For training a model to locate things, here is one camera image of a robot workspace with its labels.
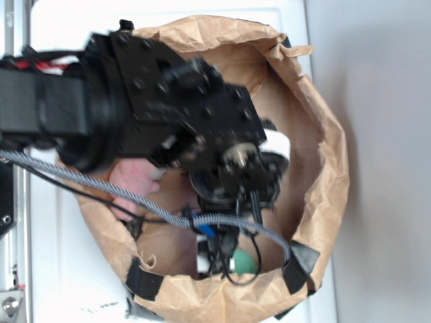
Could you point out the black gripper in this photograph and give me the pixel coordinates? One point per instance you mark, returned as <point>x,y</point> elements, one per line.
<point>246,175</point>

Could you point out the green ball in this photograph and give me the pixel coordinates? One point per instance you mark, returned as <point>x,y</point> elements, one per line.
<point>243,263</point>

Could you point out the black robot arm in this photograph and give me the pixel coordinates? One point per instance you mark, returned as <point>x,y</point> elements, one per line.
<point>73,112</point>

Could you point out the brown paper bag bin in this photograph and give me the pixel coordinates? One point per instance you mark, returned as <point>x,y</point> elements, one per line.
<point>308,212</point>

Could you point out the pink plush bunny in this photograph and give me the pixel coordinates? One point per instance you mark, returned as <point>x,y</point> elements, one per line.
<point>138,176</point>

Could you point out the silver metal rail frame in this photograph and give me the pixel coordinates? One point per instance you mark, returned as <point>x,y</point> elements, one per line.
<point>16,303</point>

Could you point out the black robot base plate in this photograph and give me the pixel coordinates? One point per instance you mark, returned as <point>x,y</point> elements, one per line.
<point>7,198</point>

